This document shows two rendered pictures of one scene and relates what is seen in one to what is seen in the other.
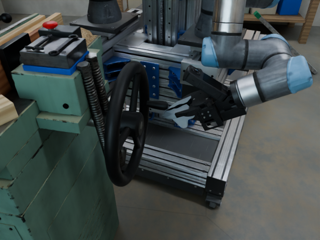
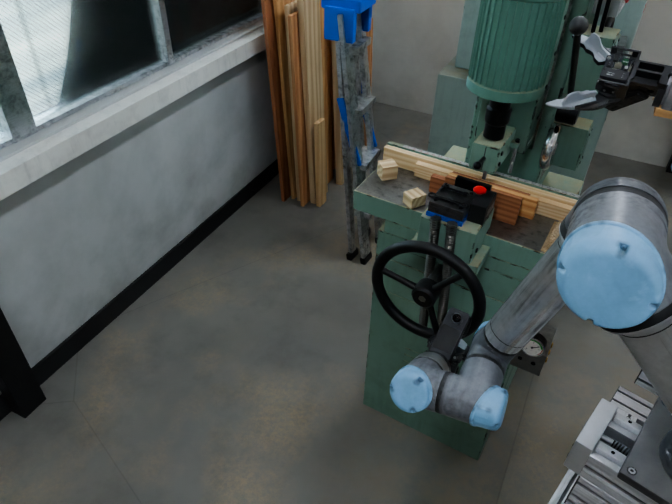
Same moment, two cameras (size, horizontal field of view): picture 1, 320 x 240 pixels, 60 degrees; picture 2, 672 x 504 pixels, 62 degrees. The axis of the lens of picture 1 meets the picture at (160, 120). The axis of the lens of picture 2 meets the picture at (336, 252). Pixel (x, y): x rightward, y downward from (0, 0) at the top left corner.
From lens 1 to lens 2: 122 cm
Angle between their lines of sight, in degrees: 79
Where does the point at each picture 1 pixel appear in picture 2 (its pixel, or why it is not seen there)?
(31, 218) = not seen: hidden behind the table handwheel
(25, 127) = (411, 219)
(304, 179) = not seen: outside the picture
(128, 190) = (536, 487)
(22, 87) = not seen: hidden behind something
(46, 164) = (413, 258)
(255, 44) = (475, 363)
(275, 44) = (470, 381)
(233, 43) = (479, 340)
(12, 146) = (395, 216)
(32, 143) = (410, 232)
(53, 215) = (396, 291)
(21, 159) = (396, 229)
